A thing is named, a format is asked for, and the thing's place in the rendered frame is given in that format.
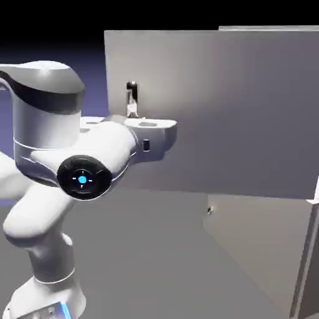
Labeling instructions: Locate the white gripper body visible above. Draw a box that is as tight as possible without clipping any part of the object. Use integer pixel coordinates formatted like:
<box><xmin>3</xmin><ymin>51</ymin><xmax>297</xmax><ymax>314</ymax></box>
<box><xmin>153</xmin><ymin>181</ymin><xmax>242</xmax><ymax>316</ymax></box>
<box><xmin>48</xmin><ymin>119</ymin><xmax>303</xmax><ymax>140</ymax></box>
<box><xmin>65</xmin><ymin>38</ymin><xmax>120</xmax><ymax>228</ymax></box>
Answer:
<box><xmin>123</xmin><ymin>118</ymin><xmax>178</xmax><ymax>157</ymax></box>

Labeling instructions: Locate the large grey cabinet door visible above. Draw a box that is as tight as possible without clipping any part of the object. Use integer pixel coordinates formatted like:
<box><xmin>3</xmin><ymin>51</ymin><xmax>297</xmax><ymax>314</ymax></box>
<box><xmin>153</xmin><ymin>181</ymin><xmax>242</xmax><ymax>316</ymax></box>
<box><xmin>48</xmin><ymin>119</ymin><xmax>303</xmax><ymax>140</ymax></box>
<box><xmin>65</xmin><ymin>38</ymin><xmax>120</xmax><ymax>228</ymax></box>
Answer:
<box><xmin>103</xmin><ymin>29</ymin><xmax>319</xmax><ymax>201</ymax></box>

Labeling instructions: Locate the small grey cabinet door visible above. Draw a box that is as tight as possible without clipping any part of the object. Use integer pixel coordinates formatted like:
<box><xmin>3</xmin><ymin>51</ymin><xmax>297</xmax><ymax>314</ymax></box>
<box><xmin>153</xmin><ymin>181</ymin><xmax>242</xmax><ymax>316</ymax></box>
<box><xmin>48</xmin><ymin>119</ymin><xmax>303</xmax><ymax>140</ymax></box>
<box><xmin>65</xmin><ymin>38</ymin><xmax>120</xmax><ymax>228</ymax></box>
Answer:
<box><xmin>202</xmin><ymin>194</ymin><xmax>313</xmax><ymax>319</ymax></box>

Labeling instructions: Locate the grey cabinet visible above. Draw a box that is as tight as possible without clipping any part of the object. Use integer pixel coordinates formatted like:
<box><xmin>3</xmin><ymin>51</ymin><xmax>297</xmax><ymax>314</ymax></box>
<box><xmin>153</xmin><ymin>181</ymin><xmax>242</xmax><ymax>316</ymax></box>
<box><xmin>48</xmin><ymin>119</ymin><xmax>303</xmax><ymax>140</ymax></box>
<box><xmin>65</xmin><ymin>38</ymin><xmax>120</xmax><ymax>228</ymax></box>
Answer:
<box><xmin>218</xmin><ymin>24</ymin><xmax>319</xmax><ymax>319</ymax></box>

